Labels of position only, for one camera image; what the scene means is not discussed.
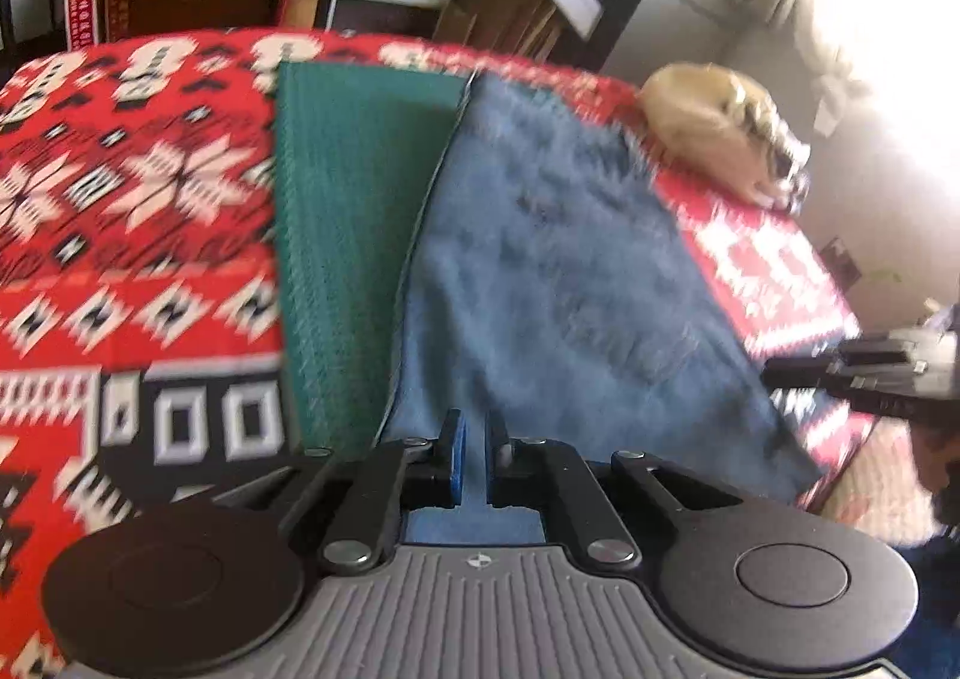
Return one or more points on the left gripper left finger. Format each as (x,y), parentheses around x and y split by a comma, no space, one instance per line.
(396,478)

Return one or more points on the red patterned tablecloth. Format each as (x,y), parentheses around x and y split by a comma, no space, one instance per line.
(141,352)

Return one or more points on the wall power outlet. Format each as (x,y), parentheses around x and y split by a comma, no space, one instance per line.
(840,264)

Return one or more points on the grey refrigerator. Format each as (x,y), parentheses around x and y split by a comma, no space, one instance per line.
(666,31)

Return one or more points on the blue denim shorts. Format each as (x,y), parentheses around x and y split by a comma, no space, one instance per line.
(548,287)

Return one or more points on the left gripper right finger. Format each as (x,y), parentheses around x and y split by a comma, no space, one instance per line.
(554,480)

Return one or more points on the cardboard boxes stack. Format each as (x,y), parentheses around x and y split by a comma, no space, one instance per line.
(526,28)

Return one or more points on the red sign board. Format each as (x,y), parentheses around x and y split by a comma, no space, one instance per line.
(81,24)

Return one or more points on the green cutting mat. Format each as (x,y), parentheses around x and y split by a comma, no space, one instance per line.
(356,149)

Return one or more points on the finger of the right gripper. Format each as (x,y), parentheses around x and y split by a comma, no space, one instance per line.
(830,373)
(876,351)

